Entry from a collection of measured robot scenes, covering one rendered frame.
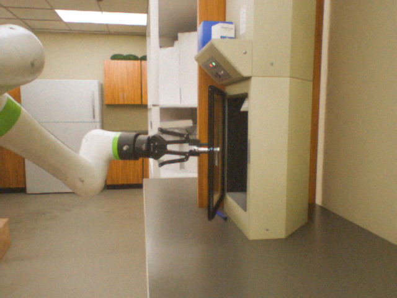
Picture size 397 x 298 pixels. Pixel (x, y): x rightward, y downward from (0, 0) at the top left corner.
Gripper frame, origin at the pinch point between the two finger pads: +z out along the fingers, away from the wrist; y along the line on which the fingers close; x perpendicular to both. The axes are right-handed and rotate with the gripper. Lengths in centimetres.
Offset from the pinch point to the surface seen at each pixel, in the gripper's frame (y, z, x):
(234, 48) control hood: 28.4, 11.2, -10.1
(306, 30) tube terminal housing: 35.7, 31.5, 6.5
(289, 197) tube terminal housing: -14.3, 27.7, -1.8
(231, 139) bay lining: 1.3, 7.9, 18.8
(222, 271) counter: -26.0, 10.9, -30.1
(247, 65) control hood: 24.0, 14.9, -8.8
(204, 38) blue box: 34.6, 0.3, 5.3
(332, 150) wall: -4, 46, 36
